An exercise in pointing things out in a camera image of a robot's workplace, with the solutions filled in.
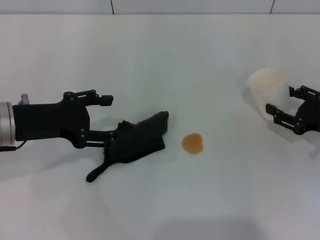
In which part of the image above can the orange-brown liquid stain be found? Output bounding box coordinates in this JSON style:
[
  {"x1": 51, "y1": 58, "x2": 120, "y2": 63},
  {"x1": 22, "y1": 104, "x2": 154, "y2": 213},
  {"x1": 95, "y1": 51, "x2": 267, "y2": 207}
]
[{"x1": 181, "y1": 133, "x2": 205, "y2": 155}]

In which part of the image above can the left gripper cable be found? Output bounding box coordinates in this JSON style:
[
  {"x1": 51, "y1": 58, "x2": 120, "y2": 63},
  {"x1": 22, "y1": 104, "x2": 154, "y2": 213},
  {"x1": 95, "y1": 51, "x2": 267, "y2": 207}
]
[{"x1": 0, "y1": 140, "x2": 27, "y2": 152}]

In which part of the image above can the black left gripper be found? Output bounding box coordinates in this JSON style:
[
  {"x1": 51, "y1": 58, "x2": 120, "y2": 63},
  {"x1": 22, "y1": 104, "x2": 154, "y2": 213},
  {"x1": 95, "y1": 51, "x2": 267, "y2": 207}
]
[{"x1": 12, "y1": 88, "x2": 118, "y2": 150}]

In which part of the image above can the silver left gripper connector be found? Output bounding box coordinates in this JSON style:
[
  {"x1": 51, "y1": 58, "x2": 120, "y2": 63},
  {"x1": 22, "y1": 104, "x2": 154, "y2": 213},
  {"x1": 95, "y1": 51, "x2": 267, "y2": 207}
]
[{"x1": 17, "y1": 93, "x2": 31, "y2": 105}]

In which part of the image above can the dark blue rag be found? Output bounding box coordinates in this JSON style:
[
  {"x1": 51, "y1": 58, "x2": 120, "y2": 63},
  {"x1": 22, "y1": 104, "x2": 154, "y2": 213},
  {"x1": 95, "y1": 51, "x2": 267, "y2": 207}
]
[{"x1": 85, "y1": 110, "x2": 170, "y2": 183}]

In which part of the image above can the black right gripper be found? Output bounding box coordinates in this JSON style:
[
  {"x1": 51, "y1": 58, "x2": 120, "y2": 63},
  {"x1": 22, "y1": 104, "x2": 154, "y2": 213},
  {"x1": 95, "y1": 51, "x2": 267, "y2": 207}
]
[{"x1": 265, "y1": 84, "x2": 320, "y2": 136}]

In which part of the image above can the clear plastic cup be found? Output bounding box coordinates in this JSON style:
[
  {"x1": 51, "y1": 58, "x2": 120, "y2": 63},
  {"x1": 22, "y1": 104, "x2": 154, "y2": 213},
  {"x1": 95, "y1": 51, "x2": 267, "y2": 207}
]
[{"x1": 247, "y1": 66, "x2": 292, "y2": 121}]

